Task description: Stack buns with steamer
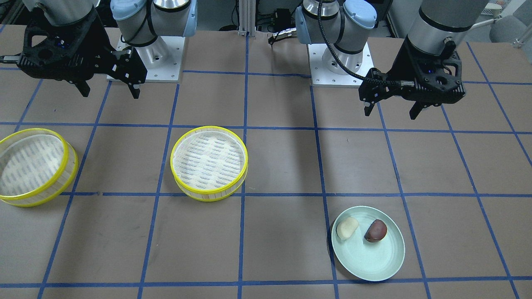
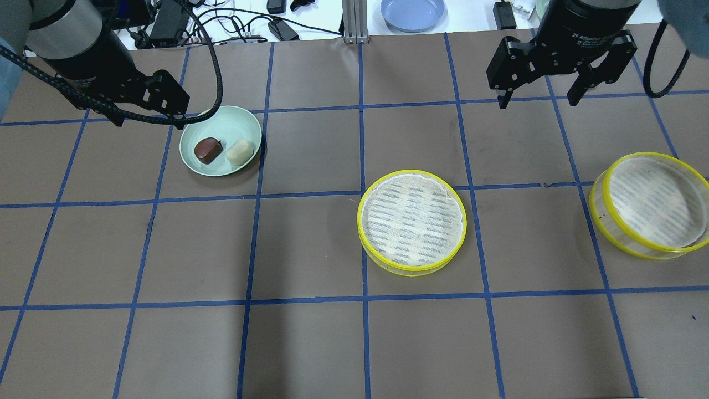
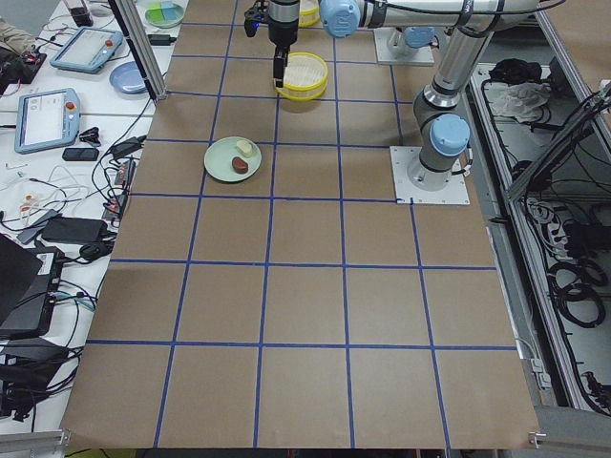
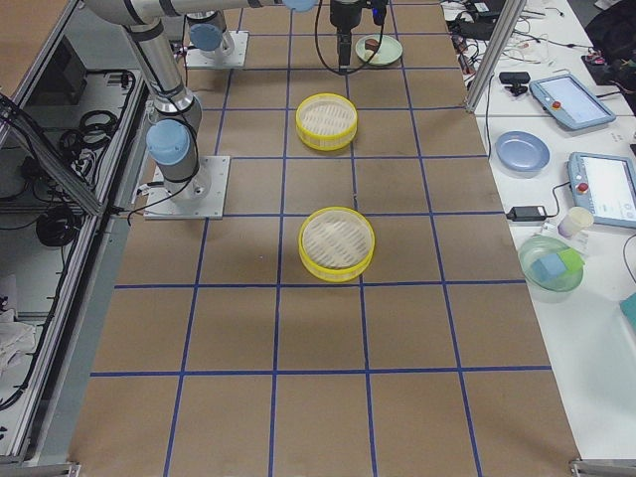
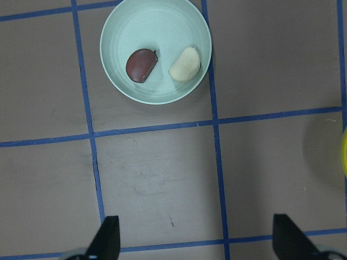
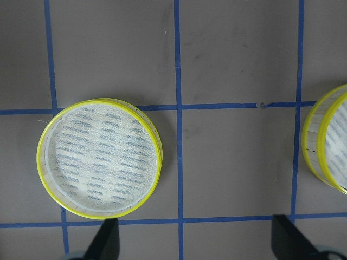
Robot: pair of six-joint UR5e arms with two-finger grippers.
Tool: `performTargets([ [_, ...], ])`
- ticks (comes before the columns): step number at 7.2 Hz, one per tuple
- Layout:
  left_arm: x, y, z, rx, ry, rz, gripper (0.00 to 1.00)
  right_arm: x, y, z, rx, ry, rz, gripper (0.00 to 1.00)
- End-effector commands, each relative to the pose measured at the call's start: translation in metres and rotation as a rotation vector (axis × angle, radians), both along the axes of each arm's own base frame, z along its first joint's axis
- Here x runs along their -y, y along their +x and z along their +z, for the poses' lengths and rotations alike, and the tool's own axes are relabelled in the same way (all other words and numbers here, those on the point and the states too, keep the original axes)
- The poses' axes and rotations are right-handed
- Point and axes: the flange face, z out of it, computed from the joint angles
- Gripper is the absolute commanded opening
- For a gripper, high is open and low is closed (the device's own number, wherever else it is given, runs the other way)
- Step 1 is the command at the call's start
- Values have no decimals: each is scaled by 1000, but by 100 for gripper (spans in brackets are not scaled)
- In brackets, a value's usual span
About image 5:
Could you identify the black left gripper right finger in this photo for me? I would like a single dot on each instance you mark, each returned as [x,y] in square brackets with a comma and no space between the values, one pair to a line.
[289,242]

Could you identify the white steamed bun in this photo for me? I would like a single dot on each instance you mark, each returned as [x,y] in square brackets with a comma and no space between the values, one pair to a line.
[187,65]

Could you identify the light green round plate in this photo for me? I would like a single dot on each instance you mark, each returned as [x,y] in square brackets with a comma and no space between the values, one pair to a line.
[166,27]

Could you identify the brown chocolate bun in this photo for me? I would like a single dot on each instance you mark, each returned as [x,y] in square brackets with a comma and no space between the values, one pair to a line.
[140,64]

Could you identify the yellow rimmed steamer basket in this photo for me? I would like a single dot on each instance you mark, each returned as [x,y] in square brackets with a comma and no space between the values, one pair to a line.
[343,152]

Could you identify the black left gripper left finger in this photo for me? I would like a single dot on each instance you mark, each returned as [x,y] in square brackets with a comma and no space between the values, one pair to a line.
[106,243]

